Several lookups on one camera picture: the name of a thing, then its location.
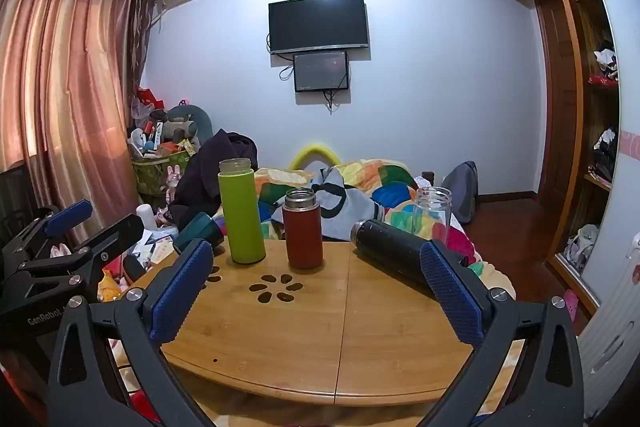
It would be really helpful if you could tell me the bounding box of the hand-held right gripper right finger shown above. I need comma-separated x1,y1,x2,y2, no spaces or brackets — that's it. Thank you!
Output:
415,238,585,427

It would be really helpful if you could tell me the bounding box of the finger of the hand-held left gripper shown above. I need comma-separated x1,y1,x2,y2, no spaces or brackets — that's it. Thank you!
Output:
0,200,94,268
17,213,146,303

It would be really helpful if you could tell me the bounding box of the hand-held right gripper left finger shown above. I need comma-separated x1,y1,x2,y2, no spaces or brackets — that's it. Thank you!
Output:
46,238,216,427

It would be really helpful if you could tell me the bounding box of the dark teal cup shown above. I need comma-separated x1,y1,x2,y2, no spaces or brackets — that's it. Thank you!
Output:
173,212,226,258

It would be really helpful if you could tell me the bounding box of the black cup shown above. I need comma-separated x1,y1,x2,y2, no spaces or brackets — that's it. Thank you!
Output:
350,218,448,301

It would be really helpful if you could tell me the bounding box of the clear glass cup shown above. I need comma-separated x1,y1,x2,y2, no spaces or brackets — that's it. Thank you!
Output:
411,186,452,248

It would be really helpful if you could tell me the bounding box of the green cup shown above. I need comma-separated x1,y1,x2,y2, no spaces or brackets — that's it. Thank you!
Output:
218,158,266,265

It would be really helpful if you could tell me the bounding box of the red cup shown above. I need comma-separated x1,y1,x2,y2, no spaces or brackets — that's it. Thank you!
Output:
282,188,325,270

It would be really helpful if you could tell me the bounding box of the green storage basket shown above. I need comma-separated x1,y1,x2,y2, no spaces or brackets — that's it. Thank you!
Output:
131,152,201,197

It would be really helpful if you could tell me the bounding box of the pink bunny toy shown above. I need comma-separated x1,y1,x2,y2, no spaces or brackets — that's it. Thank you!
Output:
165,166,184,204

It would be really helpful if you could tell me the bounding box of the grey backpack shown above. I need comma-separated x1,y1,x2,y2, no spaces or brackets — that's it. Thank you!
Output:
440,160,479,225

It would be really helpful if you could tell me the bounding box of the dark jacket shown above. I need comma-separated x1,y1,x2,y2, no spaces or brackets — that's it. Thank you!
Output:
167,130,259,233

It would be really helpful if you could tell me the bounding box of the pink curtain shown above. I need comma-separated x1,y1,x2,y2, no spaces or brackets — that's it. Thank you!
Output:
0,0,157,228

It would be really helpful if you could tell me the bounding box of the red bag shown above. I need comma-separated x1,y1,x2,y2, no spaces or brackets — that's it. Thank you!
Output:
132,82,167,121

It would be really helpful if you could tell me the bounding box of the grey plush toy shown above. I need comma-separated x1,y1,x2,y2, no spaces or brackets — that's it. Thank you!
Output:
150,104,214,149

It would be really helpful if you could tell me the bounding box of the colourful patchwork blanket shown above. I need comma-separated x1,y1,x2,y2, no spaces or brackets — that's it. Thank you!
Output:
255,160,516,300

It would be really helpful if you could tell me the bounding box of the yellow curved cushion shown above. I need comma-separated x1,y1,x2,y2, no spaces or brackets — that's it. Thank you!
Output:
288,144,346,171

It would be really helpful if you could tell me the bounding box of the wooden wardrobe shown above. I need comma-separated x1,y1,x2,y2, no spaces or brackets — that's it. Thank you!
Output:
462,0,640,314

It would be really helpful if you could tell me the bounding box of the small black wall monitor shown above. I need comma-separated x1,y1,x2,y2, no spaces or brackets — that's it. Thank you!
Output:
293,50,350,93

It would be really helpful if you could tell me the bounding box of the black wall television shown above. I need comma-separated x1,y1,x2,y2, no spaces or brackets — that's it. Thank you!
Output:
268,0,371,55

